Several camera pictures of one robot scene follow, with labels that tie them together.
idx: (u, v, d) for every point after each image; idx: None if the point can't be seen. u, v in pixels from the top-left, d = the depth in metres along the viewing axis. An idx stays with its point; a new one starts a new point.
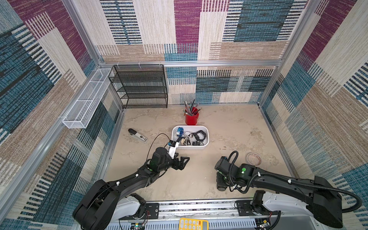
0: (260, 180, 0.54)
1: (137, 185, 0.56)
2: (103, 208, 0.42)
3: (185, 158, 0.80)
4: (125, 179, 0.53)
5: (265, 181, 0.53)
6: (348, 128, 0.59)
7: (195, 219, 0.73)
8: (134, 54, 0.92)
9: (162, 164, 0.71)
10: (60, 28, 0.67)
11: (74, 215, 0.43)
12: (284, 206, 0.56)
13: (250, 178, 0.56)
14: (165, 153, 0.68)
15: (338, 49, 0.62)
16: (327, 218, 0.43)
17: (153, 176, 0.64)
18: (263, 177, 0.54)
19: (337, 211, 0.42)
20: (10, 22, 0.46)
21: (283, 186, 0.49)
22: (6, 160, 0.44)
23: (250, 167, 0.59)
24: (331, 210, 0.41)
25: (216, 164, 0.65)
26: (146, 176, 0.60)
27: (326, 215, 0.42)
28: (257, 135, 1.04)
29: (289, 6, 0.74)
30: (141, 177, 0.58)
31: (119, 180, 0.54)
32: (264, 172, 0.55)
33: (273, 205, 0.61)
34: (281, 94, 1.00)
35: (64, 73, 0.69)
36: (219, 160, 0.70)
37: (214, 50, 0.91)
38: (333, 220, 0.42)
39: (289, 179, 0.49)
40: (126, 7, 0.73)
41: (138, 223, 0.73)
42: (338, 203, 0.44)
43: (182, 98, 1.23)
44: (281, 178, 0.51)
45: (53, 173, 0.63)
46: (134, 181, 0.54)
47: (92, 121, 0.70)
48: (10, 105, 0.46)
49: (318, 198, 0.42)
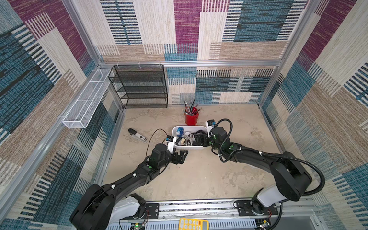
0: (240, 153, 0.62)
1: (134, 185, 0.54)
2: (98, 213, 0.41)
3: (184, 152, 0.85)
4: (122, 179, 0.52)
5: (244, 154, 0.60)
6: (349, 129, 0.59)
7: (195, 219, 0.73)
8: (134, 54, 0.92)
9: (161, 160, 0.67)
10: (60, 28, 0.67)
11: (71, 221, 0.43)
12: (270, 195, 0.59)
13: (232, 151, 0.64)
14: (165, 149, 0.66)
15: (339, 49, 0.62)
16: (286, 188, 0.46)
17: (152, 173, 0.62)
18: (244, 150, 0.61)
19: (296, 183, 0.45)
20: (9, 22, 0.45)
21: (254, 155, 0.56)
22: (6, 160, 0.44)
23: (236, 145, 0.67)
24: (288, 178, 0.45)
25: (214, 129, 0.72)
26: (145, 174, 0.59)
27: (283, 185, 0.47)
28: (257, 135, 1.04)
29: (289, 6, 0.74)
30: (139, 176, 0.57)
31: (114, 183, 0.50)
32: (246, 147, 0.63)
33: (265, 198, 0.62)
34: (281, 94, 1.00)
35: (64, 73, 0.69)
36: (220, 129, 0.70)
37: (214, 50, 0.91)
38: (290, 189, 0.45)
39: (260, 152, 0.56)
40: (126, 7, 0.73)
41: (138, 223, 0.73)
42: (303, 181, 0.46)
43: (182, 98, 1.23)
44: (257, 150, 0.58)
45: (53, 173, 0.63)
46: (131, 183, 0.52)
47: (92, 121, 0.70)
48: (10, 105, 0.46)
49: (277, 165, 0.47)
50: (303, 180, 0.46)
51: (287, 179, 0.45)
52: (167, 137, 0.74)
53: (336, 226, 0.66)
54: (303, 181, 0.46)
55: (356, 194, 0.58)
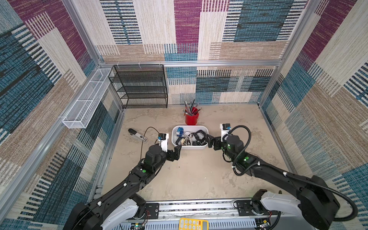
0: (258, 169, 0.57)
1: (126, 195, 0.52)
2: None
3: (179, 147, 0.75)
4: (112, 191, 0.50)
5: (263, 170, 0.55)
6: (349, 129, 0.59)
7: (195, 219, 0.73)
8: (134, 54, 0.92)
9: (155, 163, 0.63)
10: (60, 28, 0.67)
11: None
12: (279, 204, 0.57)
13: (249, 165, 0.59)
14: (158, 151, 0.61)
15: (339, 49, 0.62)
16: (314, 215, 0.42)
17: (146, 178, 0.59)
18: (262, 166, 0.56)
19: (326, 212, 0.41)
20: (9, 22, 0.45)
21: (276, 176, 0.51)
22: (6, 160, 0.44)
23: (253, 157, 0.62)
24: (318, 207, 0.41)
25: (230, 139, 0.64)
26: (137, 181, 0.56)
27: (312, 212, 0.42)
28: (257, 135, 1.04)
29: (289, 6, 0.74)
30: (130, 185, 0.54)
31: (101, 199, 0.47)
32: (265, 162, 0.58)
33: (270, 204, 0.61)
34: (281, 94, 1.00)
35: (64, 73, 0.69)
36: (236, 139, 0.63)
37: (214, 50, 0.91)
38: (318, 218, 0.42)
39: (285, 172, 0.51)
40: (126, 7, 0.73)
41: (138, 223, 0.73)
42: (331, 209, 0.43)
43: (182, 98, 1.23)
44: (280, 170, 0.52)
45: (53, 173, 0.63)
46: (121, 194, 0.50)
47: (92, 121, 0.70)
48: (10, 105, 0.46)
49: (307, 191, 0.43)
50: (331, 208, 0.43)
51: (317, 208, 0.41)
52: (159, 136, 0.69)
53: (336, 226, 0.66)
54: (331, 209, 0.43)
55: (357, 194, 0.57)
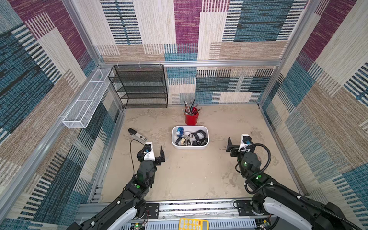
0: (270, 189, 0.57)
1: (120, 213, 0.54)
2: None
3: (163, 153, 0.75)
4: (105, 212, 0.50)
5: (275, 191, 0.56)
6: (349, 129, 0.59)
7: (195, 219, 0.73)
8: (134, 54, 0.92)
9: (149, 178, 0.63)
10: (60, 28, 0.67)
11: None
12: (284, 215, 0.57)
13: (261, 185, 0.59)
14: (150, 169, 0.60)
15: (339, 49, 0.62)
16: None
17: (140, 193, 0.60)
18: (275, 187, 0.57)
19: None
20: (9, 22, 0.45)
21: (289, 198, 0.51)
22: (6, 160, 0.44)
23: (266, 176, 0.62)
24: None
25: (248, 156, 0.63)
26: (131, 198, 0.57)
27: None
28: (257, 135, 1.04)
29: (289, 6, 0.74)
30: (123, 202, 0.55)
31: (94, 220, 0.47)
32: (279, 183, 0.58)
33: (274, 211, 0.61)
34: (281, 94, 1.00)
35: (64, 73, 0.69)
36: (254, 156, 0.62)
37: (214, 50, 0.91)
38: None
39: (299, 196, 0.51)
40: (126, 7, 0.73)
41: (138, 223, 0.73)
42: None
43: (182, 98, 1.23)
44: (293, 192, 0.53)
45: (53, 173, 0.63)
46: (114, 212, 0.51)
47: (92, 121, 0.70)
48: (10, 105, 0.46)
49: (321, 219, 0.43)
50: None
51: None
52: (146, 149, 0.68)
53: None
54: None
55: (357, 194, 0.57)
